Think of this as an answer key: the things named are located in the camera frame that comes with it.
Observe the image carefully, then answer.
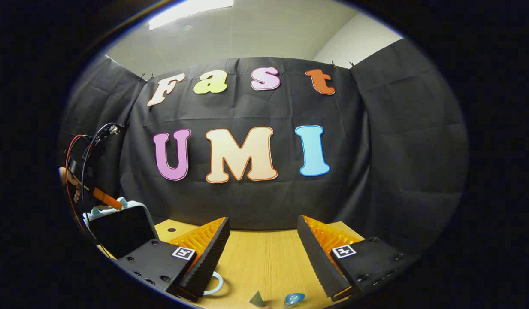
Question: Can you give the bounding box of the red cable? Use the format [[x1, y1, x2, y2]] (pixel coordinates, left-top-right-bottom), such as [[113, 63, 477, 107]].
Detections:
[[65, 134, 91, 232]]

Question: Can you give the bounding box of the black cable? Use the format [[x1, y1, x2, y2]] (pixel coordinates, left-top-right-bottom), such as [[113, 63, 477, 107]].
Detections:
[[81, 123, 124, 202]]

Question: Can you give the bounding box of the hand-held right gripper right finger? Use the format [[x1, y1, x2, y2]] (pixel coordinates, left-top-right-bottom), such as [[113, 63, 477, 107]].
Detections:
[[297, 215, 417, 301]]

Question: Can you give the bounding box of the blue skin care bottle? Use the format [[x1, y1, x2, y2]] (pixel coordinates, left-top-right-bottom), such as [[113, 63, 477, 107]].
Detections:
[[284, 293, 306, 308]]

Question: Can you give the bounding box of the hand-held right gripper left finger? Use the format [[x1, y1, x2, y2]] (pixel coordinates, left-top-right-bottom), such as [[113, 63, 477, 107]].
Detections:
[[117, 217, 230, 302]]

